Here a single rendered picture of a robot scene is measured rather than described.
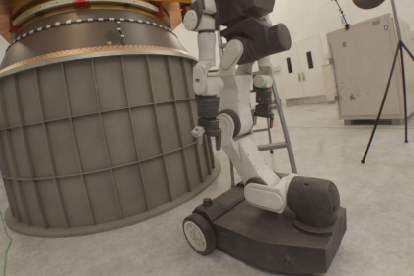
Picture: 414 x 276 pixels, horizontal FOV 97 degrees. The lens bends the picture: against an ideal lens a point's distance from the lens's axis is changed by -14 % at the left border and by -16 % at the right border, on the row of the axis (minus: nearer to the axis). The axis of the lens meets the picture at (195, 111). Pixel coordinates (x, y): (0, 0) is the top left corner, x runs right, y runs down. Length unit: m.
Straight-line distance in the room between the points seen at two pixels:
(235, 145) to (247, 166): 0.11
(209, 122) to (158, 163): 0.85
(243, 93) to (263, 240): 0.63
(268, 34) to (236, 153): 0.54
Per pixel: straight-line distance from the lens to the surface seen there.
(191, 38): 8.89
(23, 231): 2.02
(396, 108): 3.67
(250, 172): 1.04
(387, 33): 3.67
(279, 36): 0.88
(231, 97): 1.01
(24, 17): 2.23
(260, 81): 1.16
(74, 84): 1.56
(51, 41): 1.79
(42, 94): 1.66
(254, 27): 0.93
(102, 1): 1.96
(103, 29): 1.76
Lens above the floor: 0.73
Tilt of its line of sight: 2 degrees down
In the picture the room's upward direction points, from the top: 9 degrees counter-clockwise
